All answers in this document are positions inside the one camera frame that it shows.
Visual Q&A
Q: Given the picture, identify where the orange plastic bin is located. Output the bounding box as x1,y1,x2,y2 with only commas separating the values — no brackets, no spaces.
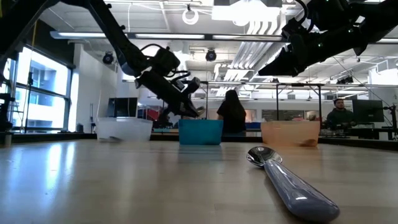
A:
260,120,321,147

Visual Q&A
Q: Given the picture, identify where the white coiled cable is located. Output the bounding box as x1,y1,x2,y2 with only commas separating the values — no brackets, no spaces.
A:
182,8,200,26

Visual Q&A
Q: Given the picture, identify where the black workstation frame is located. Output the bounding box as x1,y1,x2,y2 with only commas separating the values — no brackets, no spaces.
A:
198,79,398,122

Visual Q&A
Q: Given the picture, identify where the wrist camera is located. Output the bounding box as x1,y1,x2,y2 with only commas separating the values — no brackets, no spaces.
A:
182,77,201,95
281,17,310,43

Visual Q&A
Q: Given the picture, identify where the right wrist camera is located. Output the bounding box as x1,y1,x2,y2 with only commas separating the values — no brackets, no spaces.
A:
281,17,310,43

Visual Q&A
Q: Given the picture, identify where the blue plastic bin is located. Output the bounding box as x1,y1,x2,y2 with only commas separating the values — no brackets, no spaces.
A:
178,119,224,146

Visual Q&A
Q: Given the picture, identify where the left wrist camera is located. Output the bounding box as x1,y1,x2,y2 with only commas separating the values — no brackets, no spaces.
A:
182,77,201,95

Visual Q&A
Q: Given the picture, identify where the thin black stand pole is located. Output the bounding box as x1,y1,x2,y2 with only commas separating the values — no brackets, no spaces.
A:
24,71,34,133

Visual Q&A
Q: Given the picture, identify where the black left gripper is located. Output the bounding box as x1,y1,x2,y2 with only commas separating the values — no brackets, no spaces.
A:
135,71,200,118

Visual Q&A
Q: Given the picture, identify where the black utensil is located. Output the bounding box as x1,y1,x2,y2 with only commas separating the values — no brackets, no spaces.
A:
98,136,124,144

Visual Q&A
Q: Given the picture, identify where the large window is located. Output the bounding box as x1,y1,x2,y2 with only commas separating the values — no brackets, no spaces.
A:
0,46,75,133

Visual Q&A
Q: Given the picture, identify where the clear plastic bin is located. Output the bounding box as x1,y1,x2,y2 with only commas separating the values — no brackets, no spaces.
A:
95,117,154,143

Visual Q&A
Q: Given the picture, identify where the black computer monitor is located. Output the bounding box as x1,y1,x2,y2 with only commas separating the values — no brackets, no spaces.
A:
351,99,385,123
106,97,139,118

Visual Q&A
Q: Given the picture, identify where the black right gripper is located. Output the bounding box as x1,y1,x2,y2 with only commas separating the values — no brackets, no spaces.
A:
257,32,355,78

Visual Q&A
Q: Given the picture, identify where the person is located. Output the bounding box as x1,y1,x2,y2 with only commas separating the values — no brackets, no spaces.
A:
326,98,356,128
216,89,247,134

